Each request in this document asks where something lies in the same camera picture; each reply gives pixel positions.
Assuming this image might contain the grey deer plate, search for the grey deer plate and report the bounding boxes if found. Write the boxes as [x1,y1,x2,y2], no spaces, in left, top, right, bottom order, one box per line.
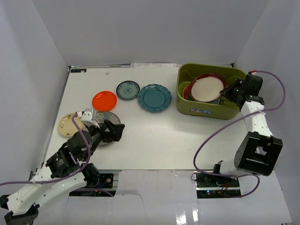
[96,112,121,148]

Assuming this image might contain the dark red rimmed plate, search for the dark red rimmed plate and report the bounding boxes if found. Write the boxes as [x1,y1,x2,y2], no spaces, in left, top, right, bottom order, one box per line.
[188,74,227,103]

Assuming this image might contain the red teal wave plate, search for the red teal wave plate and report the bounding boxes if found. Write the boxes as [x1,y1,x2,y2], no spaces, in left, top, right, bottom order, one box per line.
[182,84,220,105]

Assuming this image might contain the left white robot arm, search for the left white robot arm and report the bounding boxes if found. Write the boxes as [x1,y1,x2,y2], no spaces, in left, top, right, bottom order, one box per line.
[0,120,125,225]

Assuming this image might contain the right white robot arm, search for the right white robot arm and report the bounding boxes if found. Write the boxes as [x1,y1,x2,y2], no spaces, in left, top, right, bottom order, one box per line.
[211,72,283,187]

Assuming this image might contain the olive green plastic bin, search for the olive green plastic bin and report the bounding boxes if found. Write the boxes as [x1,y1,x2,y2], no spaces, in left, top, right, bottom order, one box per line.
[176,63,246,120]

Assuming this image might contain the orange plate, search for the orange plate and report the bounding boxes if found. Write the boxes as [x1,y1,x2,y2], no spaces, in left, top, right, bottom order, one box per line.
[92,90,117,112]

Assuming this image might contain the cream floral plate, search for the cream floral plate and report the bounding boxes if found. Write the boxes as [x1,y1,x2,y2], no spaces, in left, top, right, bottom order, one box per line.
[58,113,78,138]

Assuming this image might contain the small blue patterned plate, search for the small blue patterned plate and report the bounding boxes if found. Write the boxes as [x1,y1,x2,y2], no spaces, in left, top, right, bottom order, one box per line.
[116,81,140,101]

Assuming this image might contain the teal scalloped plate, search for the teal scalloped plate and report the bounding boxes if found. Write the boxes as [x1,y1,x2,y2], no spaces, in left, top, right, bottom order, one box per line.
[137,84,172,113]

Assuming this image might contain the white papers at back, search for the white papers at back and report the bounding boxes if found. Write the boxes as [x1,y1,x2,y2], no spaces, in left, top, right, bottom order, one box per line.
[131,63,177,68]

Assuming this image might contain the black label sticker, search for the black label sticker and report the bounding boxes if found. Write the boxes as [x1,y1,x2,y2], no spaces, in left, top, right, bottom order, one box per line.
[70,69,87,73]

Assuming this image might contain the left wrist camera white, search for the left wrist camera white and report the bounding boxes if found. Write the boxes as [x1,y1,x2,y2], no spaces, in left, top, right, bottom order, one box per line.
[75,109,102,128]

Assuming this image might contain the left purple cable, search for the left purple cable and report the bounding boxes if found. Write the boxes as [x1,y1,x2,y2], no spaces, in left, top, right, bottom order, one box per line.
[0,113,113,197]

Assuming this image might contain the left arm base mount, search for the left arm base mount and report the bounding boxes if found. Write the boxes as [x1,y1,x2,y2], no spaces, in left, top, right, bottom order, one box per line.
[83,173,115,197]

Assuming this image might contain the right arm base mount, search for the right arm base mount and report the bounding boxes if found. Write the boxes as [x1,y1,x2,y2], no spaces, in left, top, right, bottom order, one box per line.
[191,172,241,199]

